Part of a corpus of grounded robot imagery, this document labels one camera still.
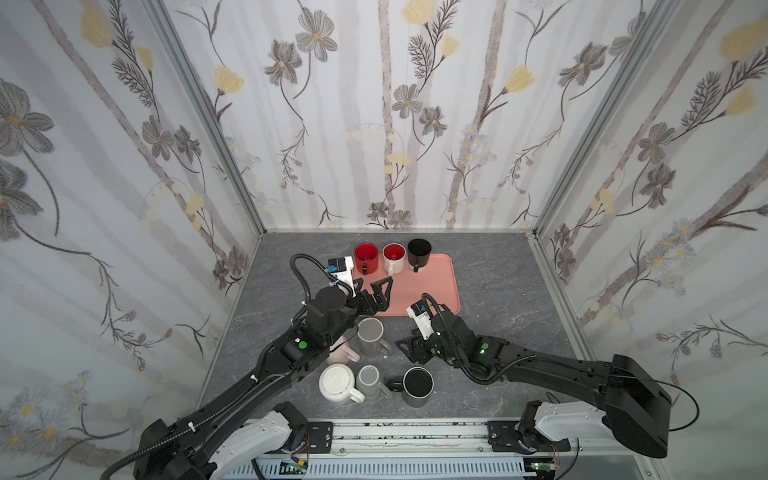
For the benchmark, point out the white mug red inside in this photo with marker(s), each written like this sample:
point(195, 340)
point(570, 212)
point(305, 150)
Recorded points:
point(394, 258)

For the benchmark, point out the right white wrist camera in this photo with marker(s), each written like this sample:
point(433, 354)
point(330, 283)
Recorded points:
point(419, 312)

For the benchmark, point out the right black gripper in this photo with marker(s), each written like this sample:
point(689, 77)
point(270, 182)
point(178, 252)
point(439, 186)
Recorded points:
point(420, 344)

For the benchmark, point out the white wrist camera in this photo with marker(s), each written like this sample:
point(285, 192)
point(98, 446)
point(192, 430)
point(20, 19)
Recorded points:
point(341, 269)
point(419, 312)

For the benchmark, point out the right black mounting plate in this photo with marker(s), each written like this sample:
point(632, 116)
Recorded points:
point(505, 436)

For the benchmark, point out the white ribbed-base mug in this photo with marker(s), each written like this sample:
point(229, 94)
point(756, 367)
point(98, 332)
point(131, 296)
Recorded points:
point(337, 384)

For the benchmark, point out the small grey mug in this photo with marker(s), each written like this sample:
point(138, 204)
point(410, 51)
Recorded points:
point(370, 384)

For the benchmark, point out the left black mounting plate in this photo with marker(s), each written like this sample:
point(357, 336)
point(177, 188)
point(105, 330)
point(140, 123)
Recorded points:
point(318, 438)

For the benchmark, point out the black mug grey rim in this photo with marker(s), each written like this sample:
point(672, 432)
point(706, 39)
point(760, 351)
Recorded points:
point(415, 386)

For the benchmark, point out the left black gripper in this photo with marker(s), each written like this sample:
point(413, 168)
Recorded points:
point(378, 303)

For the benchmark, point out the left aluminium corner post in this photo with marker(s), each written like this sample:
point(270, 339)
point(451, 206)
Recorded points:
point(163, 26)

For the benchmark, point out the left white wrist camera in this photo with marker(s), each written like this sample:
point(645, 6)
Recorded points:
point(341, 269)

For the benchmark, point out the right aluminium corner post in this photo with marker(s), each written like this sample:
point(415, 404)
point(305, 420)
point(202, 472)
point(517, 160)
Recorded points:
point(647, 36)

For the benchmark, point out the red mug black handle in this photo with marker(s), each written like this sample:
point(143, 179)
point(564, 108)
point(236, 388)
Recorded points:
point(366, 258)

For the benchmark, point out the tall grey mug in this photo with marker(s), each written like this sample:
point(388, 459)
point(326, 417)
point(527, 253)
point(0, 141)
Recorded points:
point(371, 338)

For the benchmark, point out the pale pink mug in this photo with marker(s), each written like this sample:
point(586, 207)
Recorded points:
point(342, 353)

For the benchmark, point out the aluminium corner post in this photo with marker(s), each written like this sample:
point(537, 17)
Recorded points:
point(647, 36)
point(163, 26)

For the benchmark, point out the white ventilated cable duct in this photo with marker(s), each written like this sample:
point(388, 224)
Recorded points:
point(388, 468)

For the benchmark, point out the black mug white base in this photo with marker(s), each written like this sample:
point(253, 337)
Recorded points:
point(418, 251)

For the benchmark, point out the black mounting plate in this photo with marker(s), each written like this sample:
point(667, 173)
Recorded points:
point(318, 438)
point(505, 436)

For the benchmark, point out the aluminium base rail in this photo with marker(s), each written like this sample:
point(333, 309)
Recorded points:
point(394, 437)

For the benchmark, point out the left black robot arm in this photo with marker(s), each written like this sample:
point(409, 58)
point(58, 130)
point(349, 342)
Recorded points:
point(185, 449)

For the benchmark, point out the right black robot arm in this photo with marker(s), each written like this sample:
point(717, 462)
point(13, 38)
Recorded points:
point(616, 399)

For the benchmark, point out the pink plastic tray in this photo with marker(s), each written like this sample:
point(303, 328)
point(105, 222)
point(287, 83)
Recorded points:
point(437, 278)

